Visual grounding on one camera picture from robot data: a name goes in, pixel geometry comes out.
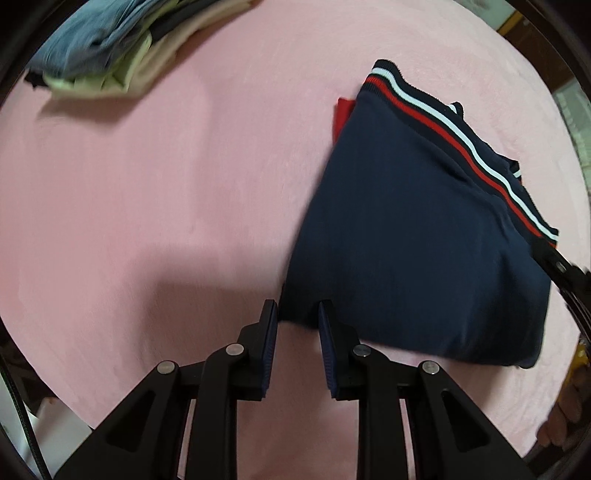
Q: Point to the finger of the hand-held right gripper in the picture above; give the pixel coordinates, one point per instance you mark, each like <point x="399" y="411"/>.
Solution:
<point x="561" y="267"/>

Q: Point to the pink fleece bed blanket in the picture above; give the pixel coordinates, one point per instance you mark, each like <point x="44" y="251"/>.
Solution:
<point x="138" y="194"/>

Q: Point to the navy and red varsity jacket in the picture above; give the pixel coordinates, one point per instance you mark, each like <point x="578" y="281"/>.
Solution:
<point x="406" y="230"/>

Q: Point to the folded light green garment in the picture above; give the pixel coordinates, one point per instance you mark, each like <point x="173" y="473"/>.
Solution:
<point x="92" y="85"/>

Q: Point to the lace-covered furniture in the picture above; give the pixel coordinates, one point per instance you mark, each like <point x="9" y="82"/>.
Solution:
<point x="575" y="120"/>

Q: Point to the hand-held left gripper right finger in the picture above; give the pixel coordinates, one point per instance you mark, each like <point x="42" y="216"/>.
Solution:
<point x="325" y="341"/>

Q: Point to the stack of folded clothes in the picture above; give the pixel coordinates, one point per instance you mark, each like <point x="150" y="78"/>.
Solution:
<point x="184" y="41"/>

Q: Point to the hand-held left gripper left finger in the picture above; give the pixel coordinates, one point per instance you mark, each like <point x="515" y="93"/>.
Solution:
<point x="270" y="332"/>

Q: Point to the person's right hand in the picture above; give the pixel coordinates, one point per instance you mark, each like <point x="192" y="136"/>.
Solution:
<point x="565" y="406"/>

